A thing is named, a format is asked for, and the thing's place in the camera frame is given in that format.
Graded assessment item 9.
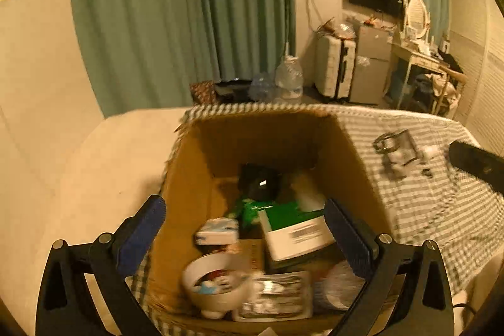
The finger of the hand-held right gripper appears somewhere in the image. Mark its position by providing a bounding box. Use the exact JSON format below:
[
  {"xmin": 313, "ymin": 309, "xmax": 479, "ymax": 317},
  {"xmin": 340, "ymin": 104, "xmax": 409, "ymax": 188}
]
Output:
[{"xmin": 448, "ymin": 141, "xmax": 504, "ymax": 196}]

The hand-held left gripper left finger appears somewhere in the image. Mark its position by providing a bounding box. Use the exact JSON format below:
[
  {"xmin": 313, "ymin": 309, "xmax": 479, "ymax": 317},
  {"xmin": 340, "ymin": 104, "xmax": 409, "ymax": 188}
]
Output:
[{"xmin": 36, "ymin": 194, "xmax": 167, "ymax": 336}]

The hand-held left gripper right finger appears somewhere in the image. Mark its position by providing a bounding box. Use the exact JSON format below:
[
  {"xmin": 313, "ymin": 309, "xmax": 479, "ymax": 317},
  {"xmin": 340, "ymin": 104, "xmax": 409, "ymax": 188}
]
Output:
[{"xmin": 324, "ymin": 197, "xmax": 454, "ymax": 336}]

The clear round plastic lid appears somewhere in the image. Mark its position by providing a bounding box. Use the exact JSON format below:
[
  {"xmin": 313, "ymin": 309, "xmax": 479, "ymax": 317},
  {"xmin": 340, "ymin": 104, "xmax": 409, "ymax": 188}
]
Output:
[{"xmin": 314, "ymin": 260, "xmax": 368, "ymax": 312}]

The green white medicine box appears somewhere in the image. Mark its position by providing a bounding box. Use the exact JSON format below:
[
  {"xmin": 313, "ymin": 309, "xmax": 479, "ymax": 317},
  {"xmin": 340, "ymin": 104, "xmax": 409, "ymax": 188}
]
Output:
[{"xmin": 258, "ymin": 208, "xmax": 336, "ymax": 263}]

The brown cardboard box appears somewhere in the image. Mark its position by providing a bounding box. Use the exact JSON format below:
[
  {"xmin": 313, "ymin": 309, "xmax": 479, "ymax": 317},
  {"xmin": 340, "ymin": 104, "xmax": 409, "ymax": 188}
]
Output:
[{"xmin": 147, "ymin": 111, "xmax": 396, "ymax": 334}]

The white round container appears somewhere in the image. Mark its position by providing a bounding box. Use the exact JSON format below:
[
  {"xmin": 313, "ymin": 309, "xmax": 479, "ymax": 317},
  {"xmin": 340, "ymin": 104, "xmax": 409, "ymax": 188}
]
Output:
[{"xmin": 182, "ymin": 253, "xmax": 253, "ymax": 318}]

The blue white small packet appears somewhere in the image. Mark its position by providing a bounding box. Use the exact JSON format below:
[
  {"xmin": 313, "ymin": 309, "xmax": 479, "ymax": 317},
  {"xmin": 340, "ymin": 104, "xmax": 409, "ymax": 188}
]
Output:
[{"xmin": 194, "ymin": 219, "xmax": 239, "ymax": 246}]

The silver foil blister pack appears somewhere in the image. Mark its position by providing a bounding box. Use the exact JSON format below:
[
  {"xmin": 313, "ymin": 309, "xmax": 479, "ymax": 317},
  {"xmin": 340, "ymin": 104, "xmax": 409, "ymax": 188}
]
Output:
[{"xmin": 232, "ymin": 272, "xmax": 314, "ymax": 322}]

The green plastic packet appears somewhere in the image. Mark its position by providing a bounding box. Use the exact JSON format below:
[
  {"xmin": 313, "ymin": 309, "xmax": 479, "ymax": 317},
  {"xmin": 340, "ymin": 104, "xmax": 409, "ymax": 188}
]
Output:
[{"xmin": 232, "ymin": 197, "xmax": 302, "ymax": 231}]

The black rounded object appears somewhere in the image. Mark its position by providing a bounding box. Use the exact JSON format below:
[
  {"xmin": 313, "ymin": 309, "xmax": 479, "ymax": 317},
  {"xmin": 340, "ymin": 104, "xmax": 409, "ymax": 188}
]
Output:
[{"xmin": 238, "ymin": 163, "xmax": 283, "ymax": 203}]

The beige bed sheet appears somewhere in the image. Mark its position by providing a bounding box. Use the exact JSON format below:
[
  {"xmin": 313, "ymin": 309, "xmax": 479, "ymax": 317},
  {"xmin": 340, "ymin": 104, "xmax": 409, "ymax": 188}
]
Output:
[{"xmin": 24, "ymin": 108, "xmax": 193, "ymax": 336}]

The clear plastic packet dark edge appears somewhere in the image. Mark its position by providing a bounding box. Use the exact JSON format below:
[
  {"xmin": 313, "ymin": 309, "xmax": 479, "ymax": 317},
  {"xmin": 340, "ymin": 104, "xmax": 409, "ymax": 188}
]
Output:
[{"xmin": 373, "ymin": 129, "xmax": 419, "ymax": 180}]

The chair with piled clothes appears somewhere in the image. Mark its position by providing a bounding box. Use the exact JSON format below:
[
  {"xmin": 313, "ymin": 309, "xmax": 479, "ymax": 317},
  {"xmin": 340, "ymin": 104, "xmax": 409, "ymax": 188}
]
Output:
[{"xmin": 413, "ymin": 71, "xmax": 462, "ymax": 115}]

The white louvered wardrobe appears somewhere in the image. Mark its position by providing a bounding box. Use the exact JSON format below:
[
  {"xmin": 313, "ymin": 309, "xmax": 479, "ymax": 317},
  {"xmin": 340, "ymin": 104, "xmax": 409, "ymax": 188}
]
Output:
[{"xmin": 449, "ymin": 0, "xmax": 504, "ymax": 142}]

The cream dressing table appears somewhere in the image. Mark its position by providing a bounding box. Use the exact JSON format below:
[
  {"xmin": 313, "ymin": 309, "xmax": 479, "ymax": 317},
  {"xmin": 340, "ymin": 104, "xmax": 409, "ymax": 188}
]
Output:
[{"xmin": 388, "ymin": 40, "xmax": 468, "ymax": 117}]

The grey mini fridge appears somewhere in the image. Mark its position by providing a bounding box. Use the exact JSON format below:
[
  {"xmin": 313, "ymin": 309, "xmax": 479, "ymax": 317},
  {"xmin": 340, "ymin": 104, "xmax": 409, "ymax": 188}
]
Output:
[{"xmin": 348, "ymin": 24, "xmax": 395, "ymax": 105}]

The brown patterned bag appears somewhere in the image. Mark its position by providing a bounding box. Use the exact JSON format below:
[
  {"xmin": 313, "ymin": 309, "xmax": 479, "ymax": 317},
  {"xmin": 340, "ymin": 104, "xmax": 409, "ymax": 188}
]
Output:
[{"xmin": 189, "ymin": 81, "xmax": 217, "ymax": 107}]

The oval white vanity mirror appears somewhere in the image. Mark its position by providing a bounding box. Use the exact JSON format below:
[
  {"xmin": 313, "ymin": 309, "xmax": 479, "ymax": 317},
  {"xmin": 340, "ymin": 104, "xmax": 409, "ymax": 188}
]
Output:
[{"xmin": 402, "ymin": 0, "xmax": 431, "ymax": 42}]

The white hard suitcase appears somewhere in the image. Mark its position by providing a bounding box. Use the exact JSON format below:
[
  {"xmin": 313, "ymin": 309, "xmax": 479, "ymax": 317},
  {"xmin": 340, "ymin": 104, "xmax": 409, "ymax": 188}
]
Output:
[{"xmin": 314, "ymin": 33, "xmax": 357, "ymax": 103}]

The large clear water bottle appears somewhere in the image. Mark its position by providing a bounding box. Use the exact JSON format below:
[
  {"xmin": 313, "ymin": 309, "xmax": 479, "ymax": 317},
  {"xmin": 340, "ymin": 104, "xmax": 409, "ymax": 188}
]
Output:
[{"xmin": 274, "ymin": 56, "xmax": 304, "ymax": 103}]

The pile of plastic bags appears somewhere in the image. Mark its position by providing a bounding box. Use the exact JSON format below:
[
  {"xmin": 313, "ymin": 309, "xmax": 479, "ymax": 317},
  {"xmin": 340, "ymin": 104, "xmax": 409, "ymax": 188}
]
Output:
[{"xmin": 318, "ymin": 18, "xmax": 358, "ymax": 41}]

